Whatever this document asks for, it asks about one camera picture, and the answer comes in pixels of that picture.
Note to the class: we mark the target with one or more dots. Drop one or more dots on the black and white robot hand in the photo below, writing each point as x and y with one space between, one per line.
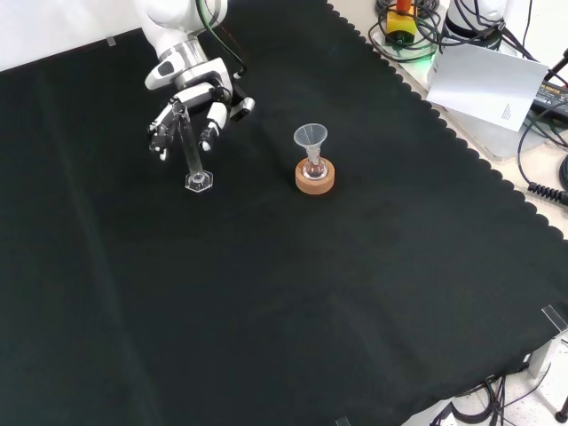
195 77

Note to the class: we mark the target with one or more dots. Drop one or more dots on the clear graduated cylinder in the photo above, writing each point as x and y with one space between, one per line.
191 151

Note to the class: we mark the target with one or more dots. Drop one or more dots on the clear tape strip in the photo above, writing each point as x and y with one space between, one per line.
555 317
342 421
111 41

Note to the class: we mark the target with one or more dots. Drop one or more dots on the clear plastic funnel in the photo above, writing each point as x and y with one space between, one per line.
310 136

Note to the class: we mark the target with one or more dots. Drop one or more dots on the round-bottom glass flask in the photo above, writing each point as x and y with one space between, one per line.
314 171

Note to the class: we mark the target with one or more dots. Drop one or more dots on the black cloth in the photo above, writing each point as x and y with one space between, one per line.
222 266

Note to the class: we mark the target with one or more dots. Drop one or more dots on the yellow stop button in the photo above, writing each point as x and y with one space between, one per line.
401 24

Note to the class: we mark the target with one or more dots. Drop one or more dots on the pale board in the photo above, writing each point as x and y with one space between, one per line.
483 84

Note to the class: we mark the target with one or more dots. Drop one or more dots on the white box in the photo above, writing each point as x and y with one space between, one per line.
488 135

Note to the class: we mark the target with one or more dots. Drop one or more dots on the black power adapter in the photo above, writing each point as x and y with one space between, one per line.
552 100

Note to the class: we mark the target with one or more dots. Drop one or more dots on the black tripod leg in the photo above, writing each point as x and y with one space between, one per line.
559 65

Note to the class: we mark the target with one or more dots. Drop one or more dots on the black tripod foot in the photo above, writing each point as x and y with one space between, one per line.
562 410

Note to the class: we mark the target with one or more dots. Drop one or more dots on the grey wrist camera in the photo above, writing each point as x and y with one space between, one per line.
243 108

